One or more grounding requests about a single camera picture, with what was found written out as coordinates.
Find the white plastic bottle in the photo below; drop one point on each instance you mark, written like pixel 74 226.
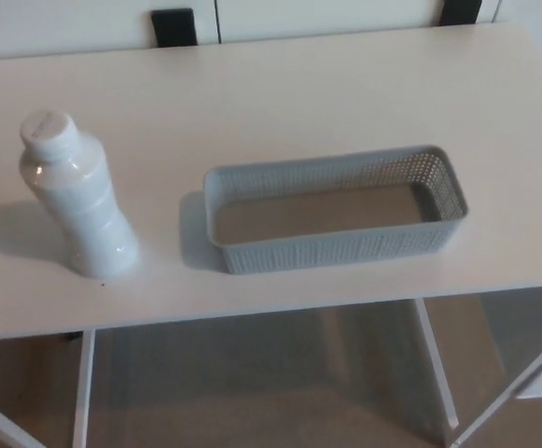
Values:
pixel 84 205

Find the white desk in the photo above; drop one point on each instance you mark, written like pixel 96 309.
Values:
pixel 270 93

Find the grey perforated plastic basket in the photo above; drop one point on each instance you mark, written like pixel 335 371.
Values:
pixel 336 252

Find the white cabinet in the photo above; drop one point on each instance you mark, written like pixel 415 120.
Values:
pixel 65 28

